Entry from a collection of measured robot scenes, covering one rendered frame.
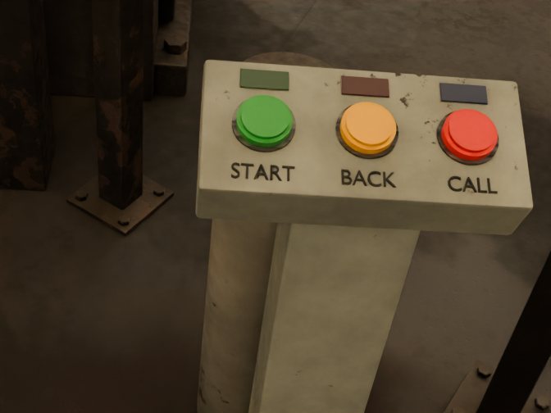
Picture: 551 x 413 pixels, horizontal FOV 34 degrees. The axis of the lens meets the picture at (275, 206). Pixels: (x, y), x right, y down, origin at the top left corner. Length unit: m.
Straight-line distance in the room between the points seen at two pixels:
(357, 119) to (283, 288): 0.16
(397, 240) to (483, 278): 0.75
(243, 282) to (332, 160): 0.31
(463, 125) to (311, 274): 0.17
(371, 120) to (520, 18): 1.46
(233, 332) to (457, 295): 0.50
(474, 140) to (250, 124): 0.16
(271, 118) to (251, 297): 0.34
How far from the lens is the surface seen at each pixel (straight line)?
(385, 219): 0.66
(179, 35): 1.66
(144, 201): 1.44
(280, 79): 0.67
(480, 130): 0.67
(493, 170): 0.67
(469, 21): 2.03
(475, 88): 0.70
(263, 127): 0.64
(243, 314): 0.96
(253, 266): 0.91
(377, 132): 0.65
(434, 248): 1.45
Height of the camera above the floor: 1.00
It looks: 43 degrees down
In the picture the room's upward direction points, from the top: 8 degrees clockwise
